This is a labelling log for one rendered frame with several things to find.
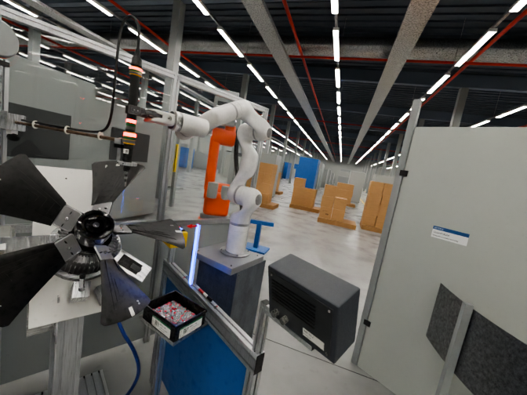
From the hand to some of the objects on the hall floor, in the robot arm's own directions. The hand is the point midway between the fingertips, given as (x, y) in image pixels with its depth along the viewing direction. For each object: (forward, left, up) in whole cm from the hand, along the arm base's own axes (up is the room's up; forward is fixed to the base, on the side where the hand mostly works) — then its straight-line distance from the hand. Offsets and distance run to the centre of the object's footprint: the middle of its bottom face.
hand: (132, 110), depth 95 cm
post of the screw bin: (-14, +15, -166) cm, 167 cm away
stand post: (+9, -16, -166) cm, 167 cm away
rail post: (-18, +61, -166) cm, 178 cm away
